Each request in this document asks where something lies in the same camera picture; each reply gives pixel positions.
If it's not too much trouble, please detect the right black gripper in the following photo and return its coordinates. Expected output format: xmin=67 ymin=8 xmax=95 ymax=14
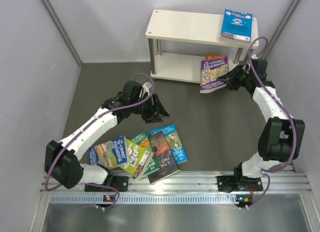
xmin=217 ymin=64 xmax=253 ymax=91

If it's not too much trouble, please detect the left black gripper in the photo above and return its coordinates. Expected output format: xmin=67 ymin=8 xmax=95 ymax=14
xmin=130 ymin=93 xmax=170 ymax=124

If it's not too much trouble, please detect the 52-storey treehouse purple book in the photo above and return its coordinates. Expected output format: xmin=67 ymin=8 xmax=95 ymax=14
xmin=200 ymin=57 xmax=229 ymax=94

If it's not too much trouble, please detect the tale of two cities book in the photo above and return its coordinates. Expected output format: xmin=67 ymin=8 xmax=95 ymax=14
xmin=148 ymin=131 xmax=180 ymax=185

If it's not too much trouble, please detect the blue back-cover book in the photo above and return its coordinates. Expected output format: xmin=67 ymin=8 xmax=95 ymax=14
xmin=220 ymin=9 xmax=253 ymax=42

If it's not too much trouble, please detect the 78-storey treehouse orange book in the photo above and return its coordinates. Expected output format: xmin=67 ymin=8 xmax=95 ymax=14
xmin=205 ymin=54 xmax=228 ymax=60

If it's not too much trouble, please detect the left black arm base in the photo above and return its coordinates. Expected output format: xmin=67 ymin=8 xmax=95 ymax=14
xmin=84 ymin=176 xmax=129 ymax=192

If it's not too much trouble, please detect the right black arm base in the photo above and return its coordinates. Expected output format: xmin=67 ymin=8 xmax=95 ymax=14
xmin=216 ymin=176 xmax=239 ymax=193

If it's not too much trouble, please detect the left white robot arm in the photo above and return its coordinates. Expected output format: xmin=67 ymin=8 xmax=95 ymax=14
xmin=44 ymin=79 xmax=169 ymax=191

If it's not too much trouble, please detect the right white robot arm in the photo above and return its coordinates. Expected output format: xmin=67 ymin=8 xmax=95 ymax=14
xmin=218 ymin=59 xmax=305 ymax=191

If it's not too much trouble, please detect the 26-storey treehouse blue book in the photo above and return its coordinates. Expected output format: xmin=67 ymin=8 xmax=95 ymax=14
xmin=150 ymin=124 xmax=188 ymax=164

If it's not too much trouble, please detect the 104-storey treehouse green book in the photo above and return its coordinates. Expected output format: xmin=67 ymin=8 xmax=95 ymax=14
xmin=130 ymin=131 xmax=160 ymax=179

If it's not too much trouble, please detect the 65-storey treehouse lime book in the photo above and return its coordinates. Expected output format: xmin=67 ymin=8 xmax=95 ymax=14
xmin=120 ymin=139 xmax=143 ymax=176

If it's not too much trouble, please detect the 91-storey treehouse blue book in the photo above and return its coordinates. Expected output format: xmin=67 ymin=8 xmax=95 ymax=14
xmin=88 ymin=136 xmax=129 ymax=169

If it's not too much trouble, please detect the white two-tier wooden shelf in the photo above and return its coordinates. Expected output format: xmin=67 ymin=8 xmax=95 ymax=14
xmin=145 ymin=9 xmax=259 ymax=83

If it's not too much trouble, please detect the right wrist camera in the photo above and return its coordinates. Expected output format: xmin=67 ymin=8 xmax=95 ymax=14
xmin=244 ymin=62 xmax=251 ymax=71

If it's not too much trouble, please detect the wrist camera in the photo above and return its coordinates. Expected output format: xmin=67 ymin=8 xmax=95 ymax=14
xmin=244 ymin=62 xmax=251 ymax=71
xmin=142 ymin=82 xmax=153 ymax=94

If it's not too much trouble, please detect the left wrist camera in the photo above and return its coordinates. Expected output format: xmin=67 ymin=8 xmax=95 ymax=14
xmin=142 ymin=82 xmax=153 ymax=94

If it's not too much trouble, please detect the aluminium mounting rail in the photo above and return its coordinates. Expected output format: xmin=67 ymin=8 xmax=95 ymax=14
xmin=40 ymin=171 xmax=312 ymax=205

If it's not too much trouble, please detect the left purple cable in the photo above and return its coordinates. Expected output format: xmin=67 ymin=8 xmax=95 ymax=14
xmin=44 ymin=73 xmax=156 ymax=210

